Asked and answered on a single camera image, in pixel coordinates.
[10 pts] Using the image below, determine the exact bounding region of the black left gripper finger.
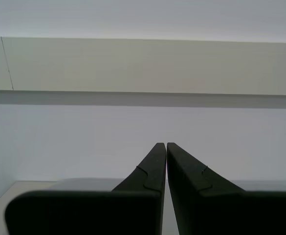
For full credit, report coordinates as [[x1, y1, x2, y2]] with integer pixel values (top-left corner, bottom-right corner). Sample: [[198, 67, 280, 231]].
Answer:
[[166, 142, 286, 235], [4, 142, 167, 235]]

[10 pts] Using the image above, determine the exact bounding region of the beige horizontal panel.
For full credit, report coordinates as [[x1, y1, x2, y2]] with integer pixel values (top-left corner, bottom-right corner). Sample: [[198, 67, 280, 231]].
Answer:
[[0, 36, 286, 96]]

